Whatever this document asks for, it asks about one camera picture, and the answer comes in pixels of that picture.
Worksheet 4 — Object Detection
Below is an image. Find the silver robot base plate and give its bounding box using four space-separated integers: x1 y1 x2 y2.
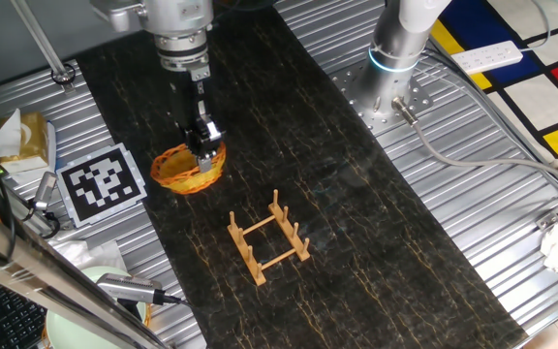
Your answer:
329 62 434 137

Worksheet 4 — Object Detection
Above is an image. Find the black keyboard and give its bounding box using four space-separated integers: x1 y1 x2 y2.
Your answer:
0 273 47 349

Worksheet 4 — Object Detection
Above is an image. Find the grey conduit cable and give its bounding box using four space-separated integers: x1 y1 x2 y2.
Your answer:
390 95 558 191

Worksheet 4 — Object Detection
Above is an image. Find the pale green plate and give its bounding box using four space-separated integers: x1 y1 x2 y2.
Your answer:
45 265 148 349

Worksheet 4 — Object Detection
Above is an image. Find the white power strip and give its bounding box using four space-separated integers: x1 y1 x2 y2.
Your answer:
450 40 525 77

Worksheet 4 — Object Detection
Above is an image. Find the black camera clamp mount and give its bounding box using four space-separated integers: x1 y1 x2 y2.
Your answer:
19 198 62 239

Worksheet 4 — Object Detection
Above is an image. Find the white crumpled plastic bag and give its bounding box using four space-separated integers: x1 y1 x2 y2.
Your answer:
48 239 130 272

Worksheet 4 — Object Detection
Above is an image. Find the colourful block pattern rug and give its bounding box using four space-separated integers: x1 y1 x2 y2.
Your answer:
428 0 558 161

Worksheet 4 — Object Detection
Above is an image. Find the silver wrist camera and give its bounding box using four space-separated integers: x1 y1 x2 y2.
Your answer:
89 0 147 33

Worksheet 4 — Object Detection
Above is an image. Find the orange woven oval basket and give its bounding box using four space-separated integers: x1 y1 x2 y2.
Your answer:
150 142 227 196

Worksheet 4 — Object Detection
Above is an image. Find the wooden dish rack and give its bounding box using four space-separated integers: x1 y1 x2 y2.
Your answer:
226 188 312 287

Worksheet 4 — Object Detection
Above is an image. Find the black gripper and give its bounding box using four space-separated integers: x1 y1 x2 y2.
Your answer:
170 72 225 175

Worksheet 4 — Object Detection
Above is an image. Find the small silver camera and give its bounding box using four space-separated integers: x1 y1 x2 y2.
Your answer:
33 171 60 212

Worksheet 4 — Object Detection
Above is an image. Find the grey power strip cable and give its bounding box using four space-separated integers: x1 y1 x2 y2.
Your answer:
519 0 551 52

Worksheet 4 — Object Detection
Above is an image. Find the black white marker board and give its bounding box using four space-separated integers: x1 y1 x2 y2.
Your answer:
54 142 148 229

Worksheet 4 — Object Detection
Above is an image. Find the shiny metal bar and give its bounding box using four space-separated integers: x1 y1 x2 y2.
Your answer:
0 198 173 349

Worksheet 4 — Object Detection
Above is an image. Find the black marble pattern mat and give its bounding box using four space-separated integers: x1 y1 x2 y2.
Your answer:
75 0 530 349

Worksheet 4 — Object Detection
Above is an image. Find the yellow tissue box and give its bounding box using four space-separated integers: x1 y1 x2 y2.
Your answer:
0 107 57 175

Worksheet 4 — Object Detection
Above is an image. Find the silver camera on stand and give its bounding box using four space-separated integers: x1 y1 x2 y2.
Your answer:
96 272 164 306

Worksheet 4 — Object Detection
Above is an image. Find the metal pole with clamp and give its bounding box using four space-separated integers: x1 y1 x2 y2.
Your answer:
10 0 77 94

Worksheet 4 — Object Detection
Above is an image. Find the black camera cable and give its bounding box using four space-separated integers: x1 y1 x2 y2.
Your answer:
155 292 193 309

